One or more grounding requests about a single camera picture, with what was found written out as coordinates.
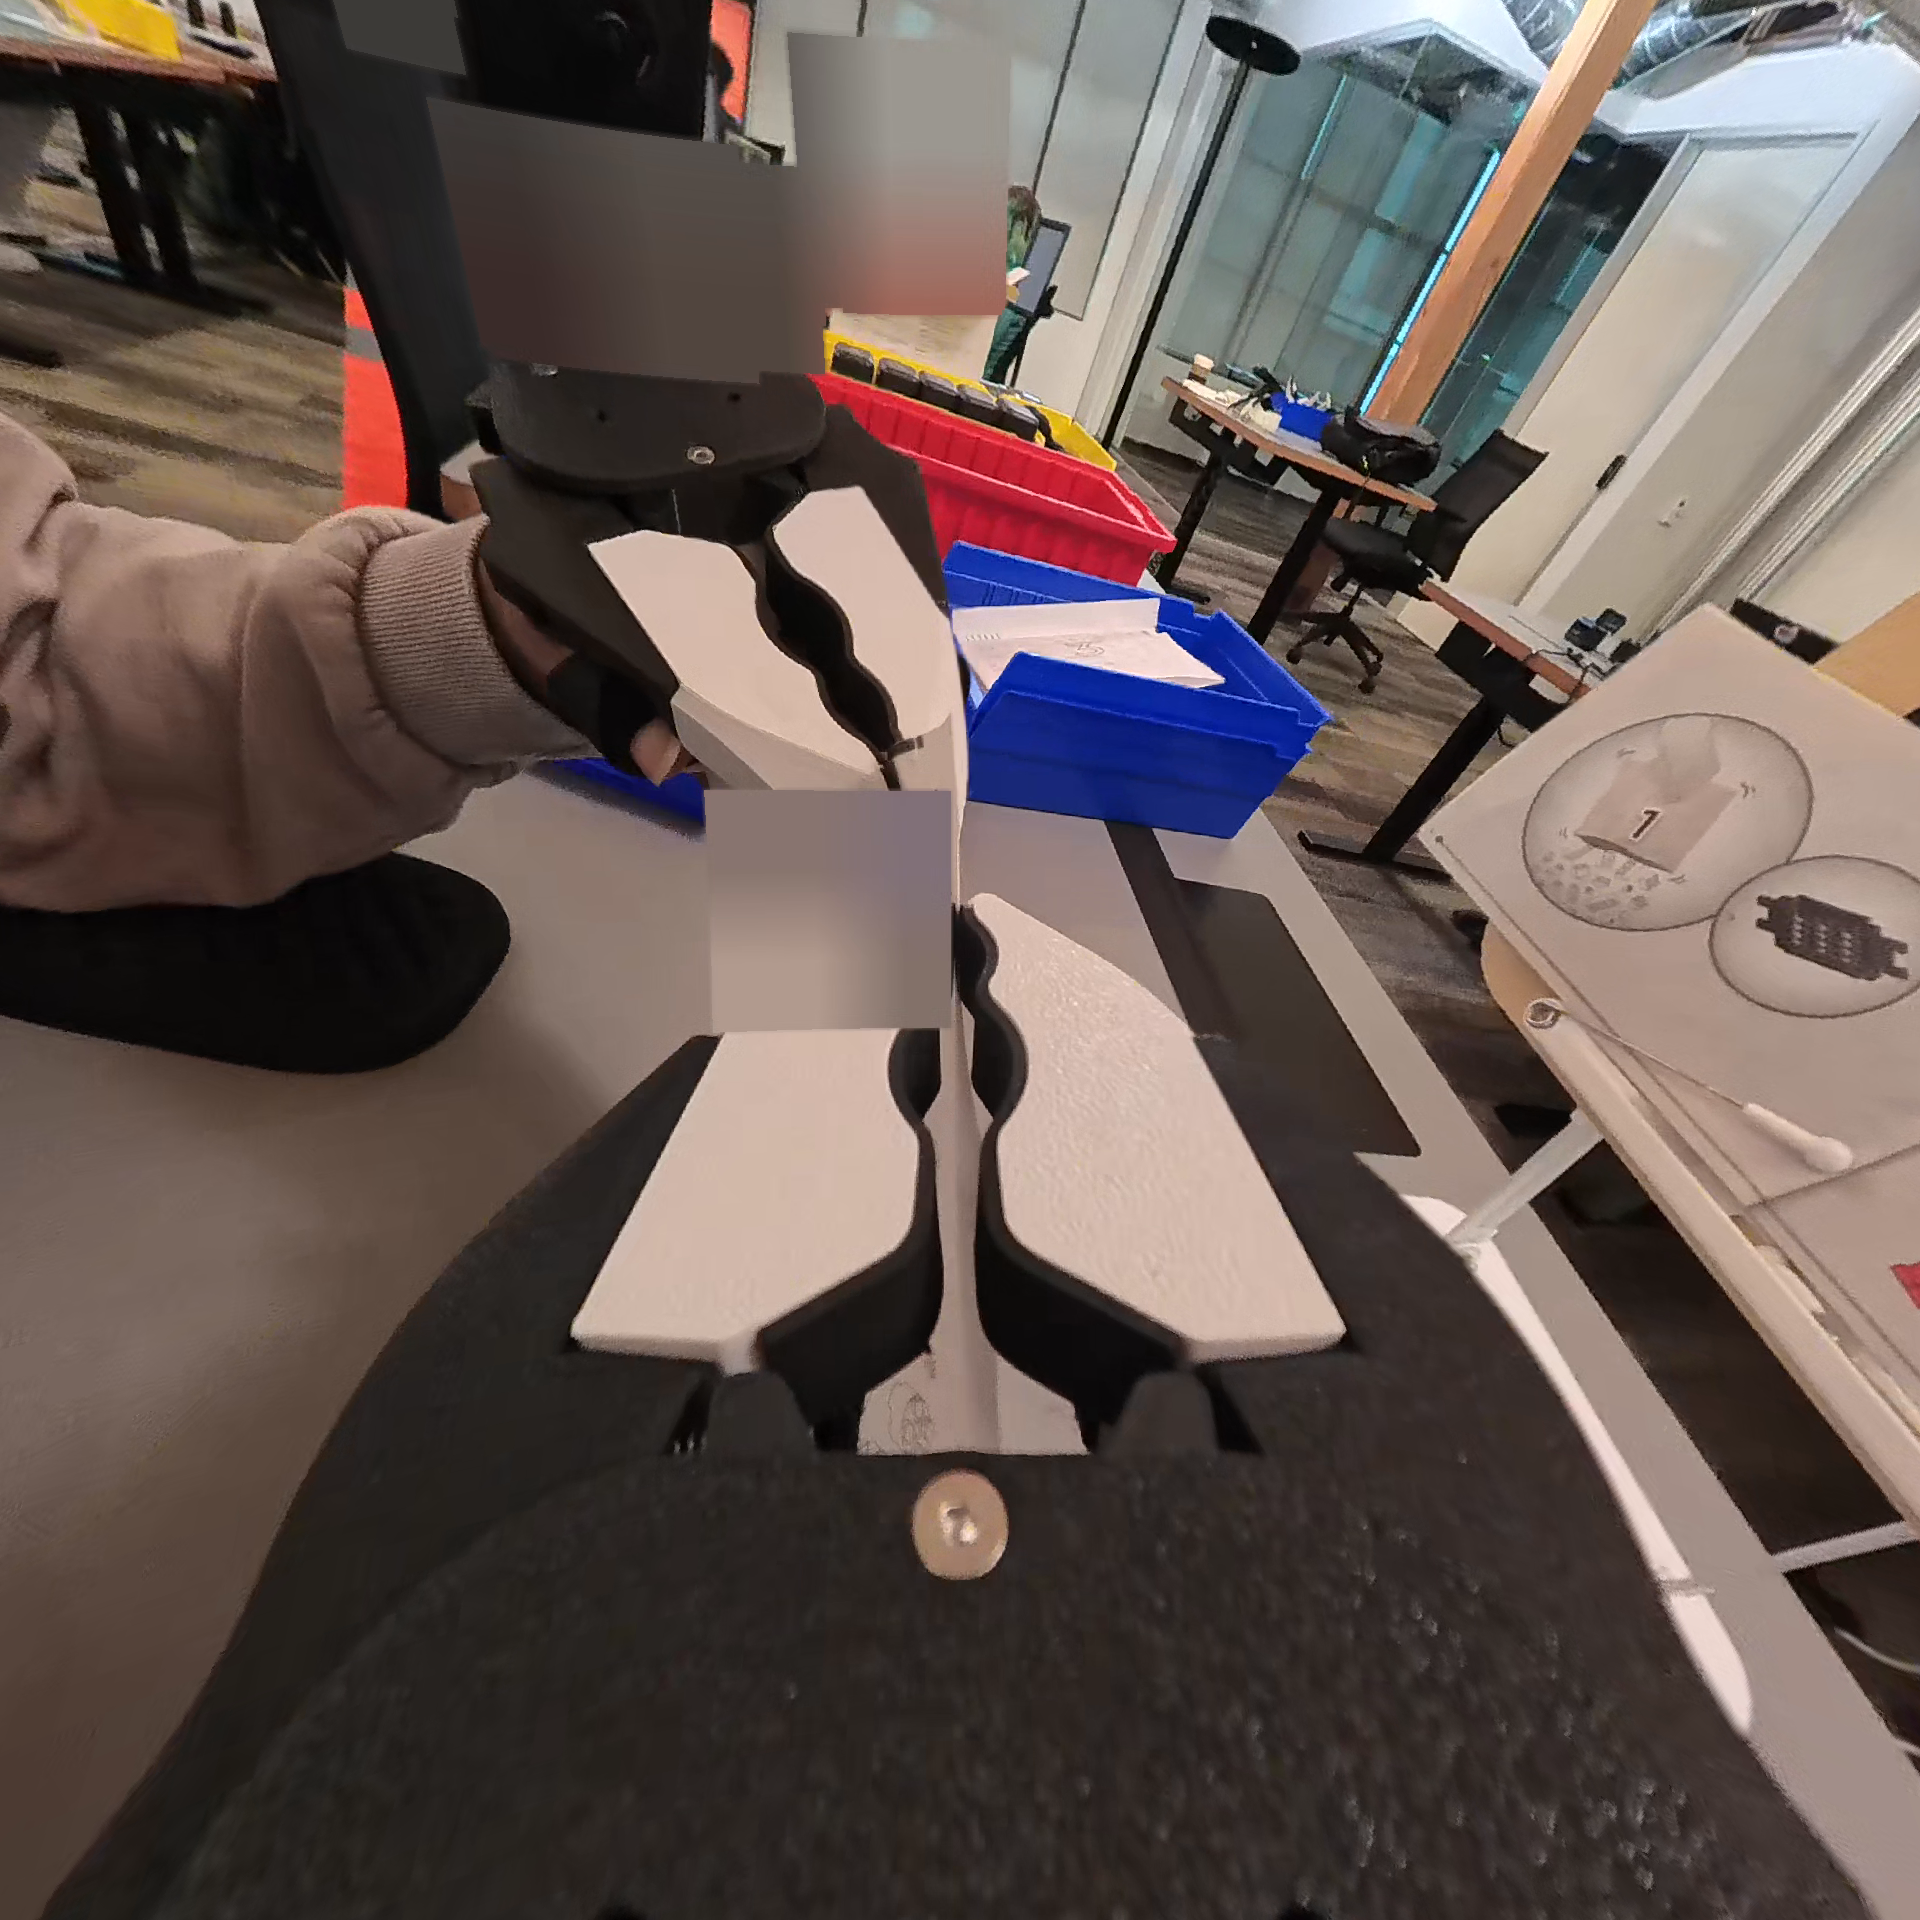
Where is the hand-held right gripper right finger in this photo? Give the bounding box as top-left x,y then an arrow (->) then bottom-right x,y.
955,893 -> 1348,1447

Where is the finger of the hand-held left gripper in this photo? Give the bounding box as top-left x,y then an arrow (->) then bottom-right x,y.
762,486 -> 974,793
587,527 -> 899,793

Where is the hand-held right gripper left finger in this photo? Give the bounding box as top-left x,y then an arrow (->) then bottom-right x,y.
572,1029 -> 950,1447

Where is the white brick-print paper bag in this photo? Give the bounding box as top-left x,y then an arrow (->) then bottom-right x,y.
955,597 -> 1161,644
967,625 -> 1227,695
859,1041 -> 1105,1457

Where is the long blue storage bin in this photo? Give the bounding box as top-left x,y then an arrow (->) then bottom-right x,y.
943,540 -> 1335,749
967,718 -> 1311,839

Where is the white book stand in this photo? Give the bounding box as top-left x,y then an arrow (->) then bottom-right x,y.
1401,592 -> 1920,1740

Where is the toy car instruction booklet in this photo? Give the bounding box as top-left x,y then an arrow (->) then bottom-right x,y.
1421,603 -> 1920,1351

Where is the person's left forearm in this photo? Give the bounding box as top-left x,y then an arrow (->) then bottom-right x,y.
0,412 -> 601,915

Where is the black desk mat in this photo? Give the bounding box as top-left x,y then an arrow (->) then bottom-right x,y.
1117,833 -> 1421,1159

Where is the person's left hand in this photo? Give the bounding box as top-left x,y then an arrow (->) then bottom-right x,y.
479,570 -> 709,782

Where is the red storage bin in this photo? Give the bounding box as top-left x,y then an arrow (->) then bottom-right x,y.
810,371 -> 1178,592

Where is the row of black boxes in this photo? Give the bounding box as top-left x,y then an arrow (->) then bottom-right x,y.
833,341 -> 1049,441

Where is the yellow storage bin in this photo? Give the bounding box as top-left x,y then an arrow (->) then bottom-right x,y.
824,328 -> 1121,471

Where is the orange plastic object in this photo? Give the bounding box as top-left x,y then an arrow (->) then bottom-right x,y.
343,285 -> 414,512

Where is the wooden top office table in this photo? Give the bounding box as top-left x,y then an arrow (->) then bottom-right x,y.
1161,375 -> 1442,645
1304,579 -> 1612,869
0,29 -> 282,317

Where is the black bag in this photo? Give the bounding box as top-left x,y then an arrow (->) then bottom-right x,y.
1320,408 -> 1448,486

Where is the black wrist rest pad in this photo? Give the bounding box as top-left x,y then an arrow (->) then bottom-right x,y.
0,856 -> 513,1073

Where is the black office chair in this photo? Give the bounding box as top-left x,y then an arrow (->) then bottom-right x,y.
1286,432 -> 1550,695

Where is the black floor lamp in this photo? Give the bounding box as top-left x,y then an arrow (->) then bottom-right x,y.
1101,17 -> 1304,445

